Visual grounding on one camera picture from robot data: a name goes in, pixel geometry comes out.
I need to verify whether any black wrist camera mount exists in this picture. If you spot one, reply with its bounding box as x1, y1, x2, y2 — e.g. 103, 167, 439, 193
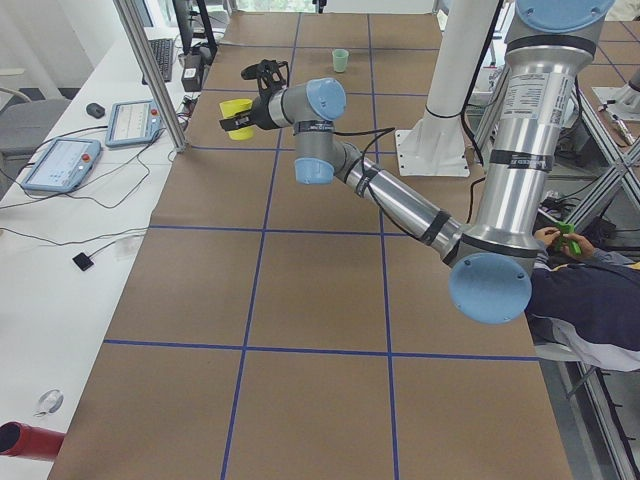
241, 59, 290, 97

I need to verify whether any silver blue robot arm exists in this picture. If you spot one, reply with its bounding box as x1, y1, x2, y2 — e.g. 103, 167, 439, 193
221, 1, 610, 324

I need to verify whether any person's hand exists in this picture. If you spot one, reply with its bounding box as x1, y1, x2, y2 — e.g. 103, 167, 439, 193
534, 227, 596, 261

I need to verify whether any far teach pendant tablet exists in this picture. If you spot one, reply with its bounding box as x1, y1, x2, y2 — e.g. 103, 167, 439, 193
105, 99, 163, 148

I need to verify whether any black computer mouse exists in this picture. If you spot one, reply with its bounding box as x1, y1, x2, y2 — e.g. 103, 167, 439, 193
85, 102, 106, 119

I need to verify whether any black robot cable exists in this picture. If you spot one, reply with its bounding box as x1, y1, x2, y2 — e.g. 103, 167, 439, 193
329, 126, 401, 161

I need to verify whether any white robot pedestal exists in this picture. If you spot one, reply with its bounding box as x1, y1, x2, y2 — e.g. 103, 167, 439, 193
396, 0, 502, 177

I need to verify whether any near teach pendant tablet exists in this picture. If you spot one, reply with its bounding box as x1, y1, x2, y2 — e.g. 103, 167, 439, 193
21, 137, 102, 193

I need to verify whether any brown paper table mat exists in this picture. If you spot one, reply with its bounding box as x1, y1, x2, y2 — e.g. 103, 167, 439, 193
51, 13, 571, 479

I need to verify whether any red cylinder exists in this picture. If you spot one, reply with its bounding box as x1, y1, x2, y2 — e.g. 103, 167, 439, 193
1, 421, 65, 461

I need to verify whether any black keyboard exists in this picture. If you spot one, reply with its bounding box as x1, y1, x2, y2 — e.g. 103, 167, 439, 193
148, 38, 174, 83

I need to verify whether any teach pendant tablet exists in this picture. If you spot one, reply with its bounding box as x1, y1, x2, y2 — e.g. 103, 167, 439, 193
105, 99, 163, 148
21, 137, 102, 193

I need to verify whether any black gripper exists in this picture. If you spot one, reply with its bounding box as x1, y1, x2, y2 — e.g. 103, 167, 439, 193
219, 97, 273, 130

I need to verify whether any green plastic cup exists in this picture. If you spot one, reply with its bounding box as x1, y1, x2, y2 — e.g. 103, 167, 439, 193
332, 49, 349, 73

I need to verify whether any aluminium frame post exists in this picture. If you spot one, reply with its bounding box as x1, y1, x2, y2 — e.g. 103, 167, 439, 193
113, 0, 187, 153

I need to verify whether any small black square device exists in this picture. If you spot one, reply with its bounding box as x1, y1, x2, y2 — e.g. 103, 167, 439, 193
72, 252, 94, 271

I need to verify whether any yellow plastic cup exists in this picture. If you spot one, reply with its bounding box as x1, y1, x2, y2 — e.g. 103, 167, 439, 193
219, 98, 254, 141

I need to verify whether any black box with label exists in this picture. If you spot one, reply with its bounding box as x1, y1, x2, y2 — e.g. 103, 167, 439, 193
181, 53, 204, 92

